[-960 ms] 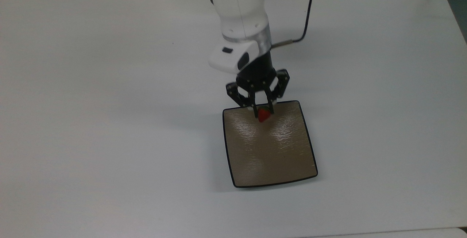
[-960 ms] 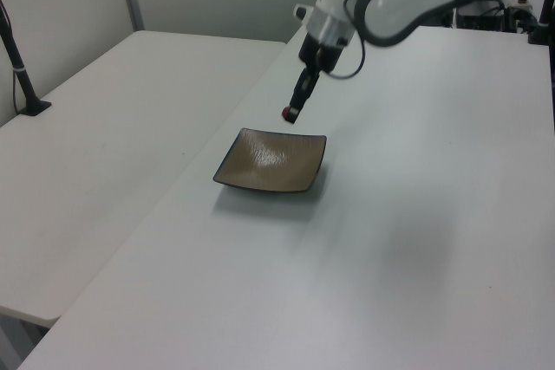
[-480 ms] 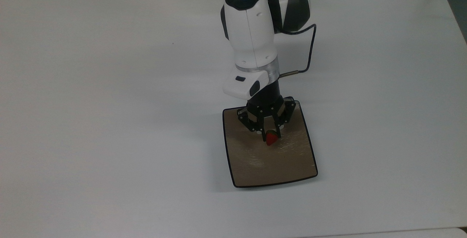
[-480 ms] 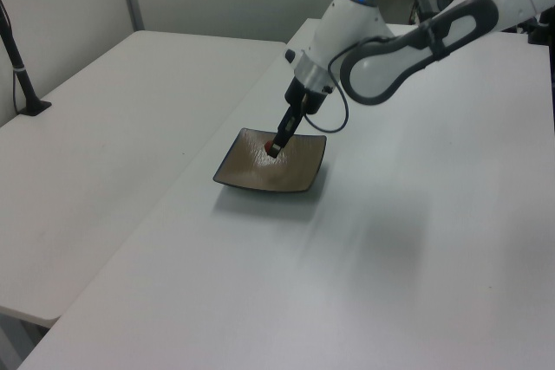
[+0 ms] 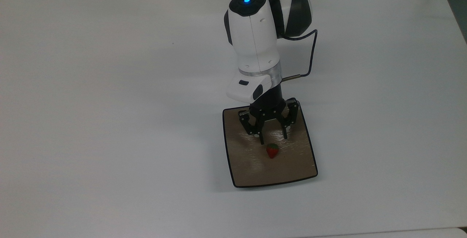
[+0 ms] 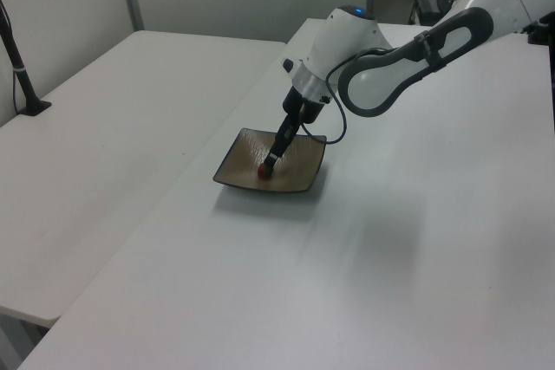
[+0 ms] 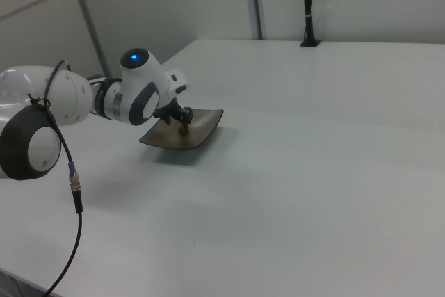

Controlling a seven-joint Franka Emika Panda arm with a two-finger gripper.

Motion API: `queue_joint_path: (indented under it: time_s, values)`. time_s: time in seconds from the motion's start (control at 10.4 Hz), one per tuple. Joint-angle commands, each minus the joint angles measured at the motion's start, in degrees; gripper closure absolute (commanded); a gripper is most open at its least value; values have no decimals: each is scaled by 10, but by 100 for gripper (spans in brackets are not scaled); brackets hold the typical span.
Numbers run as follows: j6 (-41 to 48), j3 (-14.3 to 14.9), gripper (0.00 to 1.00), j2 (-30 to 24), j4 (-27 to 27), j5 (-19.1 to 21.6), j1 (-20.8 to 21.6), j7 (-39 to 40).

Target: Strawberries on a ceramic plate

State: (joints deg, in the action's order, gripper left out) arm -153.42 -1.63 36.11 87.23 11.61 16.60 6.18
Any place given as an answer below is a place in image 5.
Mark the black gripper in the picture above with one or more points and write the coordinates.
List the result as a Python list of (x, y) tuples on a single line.
[(269, 103)]

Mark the red toy strawberry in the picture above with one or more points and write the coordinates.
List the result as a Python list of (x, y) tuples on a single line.
[(272, 150)]

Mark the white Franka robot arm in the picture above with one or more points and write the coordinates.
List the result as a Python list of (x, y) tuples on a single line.
[(253, 33)]

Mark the square brown ceramic plate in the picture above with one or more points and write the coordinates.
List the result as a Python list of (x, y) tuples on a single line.
[(292, 157)]

